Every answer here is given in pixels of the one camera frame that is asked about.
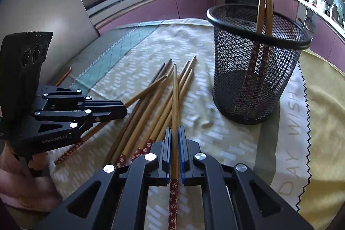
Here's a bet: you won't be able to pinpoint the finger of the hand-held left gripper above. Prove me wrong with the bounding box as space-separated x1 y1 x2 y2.
36 86 127 112
34 109 128 139

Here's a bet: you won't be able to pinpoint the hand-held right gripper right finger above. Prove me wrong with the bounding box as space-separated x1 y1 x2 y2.
178 126 314 230

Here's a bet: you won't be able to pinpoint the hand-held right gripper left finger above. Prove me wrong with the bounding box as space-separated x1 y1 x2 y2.
34 128 173 230

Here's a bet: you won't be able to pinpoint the bunch of chopsticks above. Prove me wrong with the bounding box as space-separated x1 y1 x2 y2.
104 56 197 168

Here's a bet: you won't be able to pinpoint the floral-handled wooden chopstick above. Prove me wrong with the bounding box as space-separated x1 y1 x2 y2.
253 0 274 114
237 0 267 112
55 67 72 86
168 64 180 230
55 75 168 166

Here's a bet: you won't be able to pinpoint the black mesh utensil holder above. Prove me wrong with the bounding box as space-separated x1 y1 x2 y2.
206 4 312 125

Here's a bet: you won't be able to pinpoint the person's left hand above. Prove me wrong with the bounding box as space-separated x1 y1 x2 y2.
0 150 61 213

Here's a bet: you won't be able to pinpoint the beige teal patterned tablecloth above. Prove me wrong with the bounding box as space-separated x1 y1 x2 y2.
49 18 310 230

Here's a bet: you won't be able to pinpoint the purple kitchen cabinets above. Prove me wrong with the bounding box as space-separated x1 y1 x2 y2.
96 0 345 74

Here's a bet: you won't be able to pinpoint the yellow cloth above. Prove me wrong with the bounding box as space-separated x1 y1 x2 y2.
295 49 345 230

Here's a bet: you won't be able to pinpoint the mint green appliance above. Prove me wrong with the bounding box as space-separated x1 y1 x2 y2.
331 0 345 26

